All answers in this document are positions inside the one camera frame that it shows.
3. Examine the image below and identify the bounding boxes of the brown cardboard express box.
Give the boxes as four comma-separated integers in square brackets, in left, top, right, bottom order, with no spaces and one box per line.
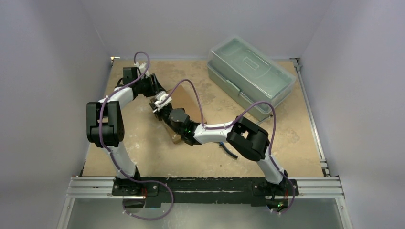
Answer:
[149,85,207,146]

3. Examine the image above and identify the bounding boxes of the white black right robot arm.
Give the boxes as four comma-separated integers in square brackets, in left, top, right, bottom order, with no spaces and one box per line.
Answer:
[153,108,288,194]

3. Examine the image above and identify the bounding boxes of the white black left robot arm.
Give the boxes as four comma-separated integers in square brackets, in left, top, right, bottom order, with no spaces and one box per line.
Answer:
[86,67,164,195]

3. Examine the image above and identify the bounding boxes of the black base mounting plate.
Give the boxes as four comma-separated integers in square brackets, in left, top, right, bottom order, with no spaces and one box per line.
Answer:
[112,177,299,209]

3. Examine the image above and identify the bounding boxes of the silver wrench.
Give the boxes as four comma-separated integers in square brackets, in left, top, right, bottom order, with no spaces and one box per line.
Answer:
[256,114,273,125]

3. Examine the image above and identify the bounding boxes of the translucent green plastic toolbox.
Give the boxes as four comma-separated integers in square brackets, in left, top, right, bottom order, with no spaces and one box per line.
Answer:
[207,37,296,109]

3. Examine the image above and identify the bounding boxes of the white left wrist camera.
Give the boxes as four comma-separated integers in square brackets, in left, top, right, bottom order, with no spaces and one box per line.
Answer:
[134,62,150,77]

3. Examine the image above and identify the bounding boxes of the blue handled pliers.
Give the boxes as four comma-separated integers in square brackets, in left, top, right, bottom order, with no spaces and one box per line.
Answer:
[219,142,238,159]

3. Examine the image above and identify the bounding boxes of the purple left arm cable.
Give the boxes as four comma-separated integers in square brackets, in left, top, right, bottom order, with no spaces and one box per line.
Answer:
[98,51,175,221]

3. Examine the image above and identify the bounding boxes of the aluminium front frame rail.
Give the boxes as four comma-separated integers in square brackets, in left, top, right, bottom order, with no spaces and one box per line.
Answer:
[57,177,352,229]

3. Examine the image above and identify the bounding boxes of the aluminium frame rail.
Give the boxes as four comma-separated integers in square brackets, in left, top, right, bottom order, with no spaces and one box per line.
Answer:
[290,58,330,177]
[57,177,352,229]

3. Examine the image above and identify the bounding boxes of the aluminium frame rail right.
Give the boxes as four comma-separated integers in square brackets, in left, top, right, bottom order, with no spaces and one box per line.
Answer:
[290,58,330,177]

